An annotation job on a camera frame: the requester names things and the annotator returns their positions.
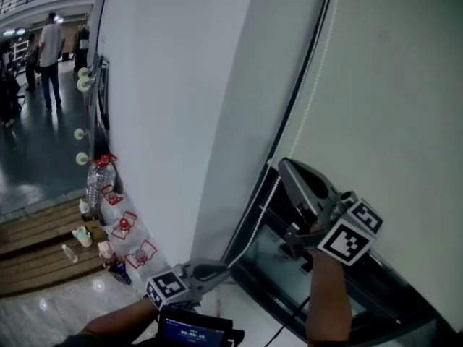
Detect pale yellow sippy cup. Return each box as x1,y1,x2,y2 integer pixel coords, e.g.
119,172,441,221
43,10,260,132
72,226,93,248

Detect brown cardboard box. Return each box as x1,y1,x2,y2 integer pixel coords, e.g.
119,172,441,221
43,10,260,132
85,219,109,242

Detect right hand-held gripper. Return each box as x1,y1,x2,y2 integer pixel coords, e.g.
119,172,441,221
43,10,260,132
277,158,384,267

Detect dark patterned bag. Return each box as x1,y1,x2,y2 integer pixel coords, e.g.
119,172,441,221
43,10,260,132
107,258,132,286

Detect black screen device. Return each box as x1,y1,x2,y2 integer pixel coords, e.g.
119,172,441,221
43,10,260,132
157,307,236,347

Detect white roller blind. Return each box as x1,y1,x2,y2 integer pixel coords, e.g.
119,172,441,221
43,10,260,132
280,0,463,335

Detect black window frame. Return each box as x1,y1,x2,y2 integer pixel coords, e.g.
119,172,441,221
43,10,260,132
223,157,448,347

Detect small clear plastic bottle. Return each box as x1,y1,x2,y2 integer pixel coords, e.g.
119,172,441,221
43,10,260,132
61,243,80,264

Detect person's dark grey shirt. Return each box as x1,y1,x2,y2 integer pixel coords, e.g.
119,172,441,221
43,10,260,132
54,333,95,347

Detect wooden platform steps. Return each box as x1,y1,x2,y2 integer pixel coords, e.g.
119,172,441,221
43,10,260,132
0,197,113,298

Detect clear water jug red handle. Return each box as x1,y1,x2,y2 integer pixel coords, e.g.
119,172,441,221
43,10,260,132
111,210,145,254
85,153,119,215
100,184,124,227
124,239,162,278

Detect person's right forearm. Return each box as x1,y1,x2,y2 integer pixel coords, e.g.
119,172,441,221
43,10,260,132
305,248,354,346

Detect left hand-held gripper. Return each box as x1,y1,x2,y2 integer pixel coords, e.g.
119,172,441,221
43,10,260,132
145,257,232,310

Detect garment on stand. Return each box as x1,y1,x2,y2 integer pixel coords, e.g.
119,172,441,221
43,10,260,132
71,24,91,72

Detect group of ceiling lights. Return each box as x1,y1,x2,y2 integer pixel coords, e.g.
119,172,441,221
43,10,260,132
1,12,66,38

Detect black cable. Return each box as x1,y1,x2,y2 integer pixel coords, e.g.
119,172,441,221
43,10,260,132
263,294,312,347

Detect bead pull cord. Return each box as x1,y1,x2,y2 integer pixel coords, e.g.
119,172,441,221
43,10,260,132
226,0,341,270

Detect black platform trolley white wheels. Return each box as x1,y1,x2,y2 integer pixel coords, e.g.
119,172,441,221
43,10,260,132
73,54,111,166

